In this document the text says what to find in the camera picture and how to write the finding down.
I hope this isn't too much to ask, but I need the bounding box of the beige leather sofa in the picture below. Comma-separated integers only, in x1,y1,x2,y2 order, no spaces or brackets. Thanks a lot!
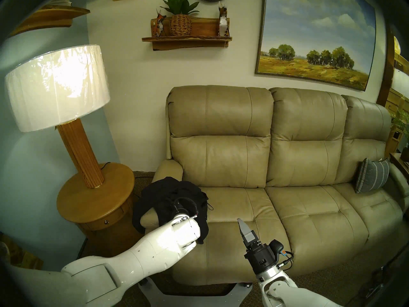
140,85,409,286

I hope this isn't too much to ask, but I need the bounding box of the grey striped pillow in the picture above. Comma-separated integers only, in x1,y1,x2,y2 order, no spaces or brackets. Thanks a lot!
355,158,391,194

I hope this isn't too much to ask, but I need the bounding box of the black tripod stand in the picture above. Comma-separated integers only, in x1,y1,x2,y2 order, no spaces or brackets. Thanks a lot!
348,246,409,307

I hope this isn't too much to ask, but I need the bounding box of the orange fox figurine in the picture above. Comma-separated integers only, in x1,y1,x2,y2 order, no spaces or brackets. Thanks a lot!
152,8,167,37

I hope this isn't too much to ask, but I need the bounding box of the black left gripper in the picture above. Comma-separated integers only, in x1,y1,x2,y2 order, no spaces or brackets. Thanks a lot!
172,203,193,218

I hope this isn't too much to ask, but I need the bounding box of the live edge wooden wall shelf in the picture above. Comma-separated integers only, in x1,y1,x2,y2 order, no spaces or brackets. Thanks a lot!
142,17,233,51

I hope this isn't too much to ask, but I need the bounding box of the dark wooden table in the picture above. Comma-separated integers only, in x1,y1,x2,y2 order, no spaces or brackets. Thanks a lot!
390,152,409,176

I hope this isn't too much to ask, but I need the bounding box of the white fox figurine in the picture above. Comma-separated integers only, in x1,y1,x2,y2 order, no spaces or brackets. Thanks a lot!
218,1,231,37

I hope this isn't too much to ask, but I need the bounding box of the grey white robot base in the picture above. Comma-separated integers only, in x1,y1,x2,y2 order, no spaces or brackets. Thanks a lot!
139,274,263,307

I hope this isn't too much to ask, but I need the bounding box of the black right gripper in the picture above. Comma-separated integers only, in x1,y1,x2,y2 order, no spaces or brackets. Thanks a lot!
237,218,278,275

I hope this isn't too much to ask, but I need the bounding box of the white shade wooden lamp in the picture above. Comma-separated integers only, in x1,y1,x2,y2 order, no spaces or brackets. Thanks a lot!
5,44,111,189

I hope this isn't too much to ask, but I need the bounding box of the brown canvas picture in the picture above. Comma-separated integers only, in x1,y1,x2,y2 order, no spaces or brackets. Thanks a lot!
0,233,44,272

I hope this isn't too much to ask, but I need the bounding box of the round wooden side table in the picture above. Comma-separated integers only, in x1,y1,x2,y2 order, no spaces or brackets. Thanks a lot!
57,162,142,257

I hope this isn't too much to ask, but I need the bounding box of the wooden corner wall shelf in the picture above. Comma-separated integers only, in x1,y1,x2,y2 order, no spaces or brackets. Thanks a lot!
10,5,91,37

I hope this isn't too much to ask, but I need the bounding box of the framed landscape painting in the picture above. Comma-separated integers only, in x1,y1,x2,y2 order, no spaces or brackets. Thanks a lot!
255,0,377,92

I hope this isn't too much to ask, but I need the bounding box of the green leafy plant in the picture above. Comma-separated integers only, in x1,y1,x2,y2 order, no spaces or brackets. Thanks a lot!
390,107,409,141

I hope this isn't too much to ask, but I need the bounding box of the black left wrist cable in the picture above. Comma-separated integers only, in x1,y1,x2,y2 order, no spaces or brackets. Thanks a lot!
174,197,198,216

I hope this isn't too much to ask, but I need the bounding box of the green plant in wicker pot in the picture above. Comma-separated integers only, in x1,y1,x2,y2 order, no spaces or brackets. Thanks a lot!
161,0,200,36

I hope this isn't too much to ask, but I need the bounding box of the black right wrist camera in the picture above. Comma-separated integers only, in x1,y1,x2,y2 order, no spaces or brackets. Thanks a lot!
269,239,294,266

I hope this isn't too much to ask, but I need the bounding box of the black jacket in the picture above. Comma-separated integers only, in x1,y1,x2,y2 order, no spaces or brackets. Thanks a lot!
132,177,214,245

